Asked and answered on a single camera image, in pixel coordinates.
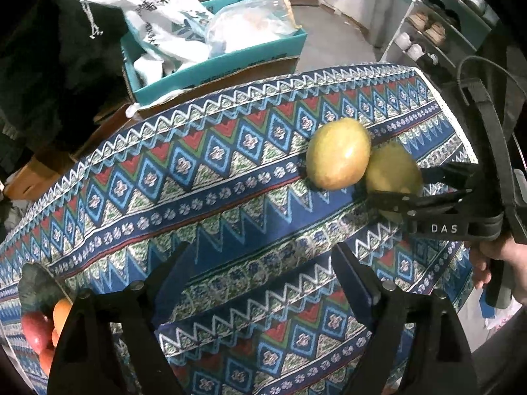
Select grey shoe rack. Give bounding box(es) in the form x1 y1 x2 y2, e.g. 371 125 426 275
380 0 499 84

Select right hand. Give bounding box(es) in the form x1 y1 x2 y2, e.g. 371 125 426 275
464 235 527 306

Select blue patterned tablecloth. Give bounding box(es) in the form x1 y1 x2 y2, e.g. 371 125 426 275
1 63 475 394

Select teal plastic crate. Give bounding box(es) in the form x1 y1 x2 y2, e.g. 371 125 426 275
122 0 307 105

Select clear plastic bag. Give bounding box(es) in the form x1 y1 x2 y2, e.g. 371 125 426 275
206 0 301 57

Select dark hanging coat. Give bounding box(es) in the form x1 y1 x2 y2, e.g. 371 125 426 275
0 0 133 165

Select yellow-green mango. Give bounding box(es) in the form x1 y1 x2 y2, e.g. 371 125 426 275
363 141 423 224
305 118 372 191

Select green patterned glass bowl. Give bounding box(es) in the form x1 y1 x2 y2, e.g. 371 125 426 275
18 262 73 318

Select large orange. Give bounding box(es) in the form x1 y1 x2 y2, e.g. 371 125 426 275
53 298 72 335

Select small orange tangerine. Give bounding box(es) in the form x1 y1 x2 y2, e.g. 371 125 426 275
51 328 59 348
39 348 55 376

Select white printed rice bag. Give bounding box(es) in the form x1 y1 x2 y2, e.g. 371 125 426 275
79 0 213 67

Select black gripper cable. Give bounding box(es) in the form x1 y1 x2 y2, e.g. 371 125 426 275
456 54 527 182

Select brown cardboard box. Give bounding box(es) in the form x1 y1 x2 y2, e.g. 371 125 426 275
3 100 130 201

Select large red apple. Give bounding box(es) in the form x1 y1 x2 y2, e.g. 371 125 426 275
21 311 54 355

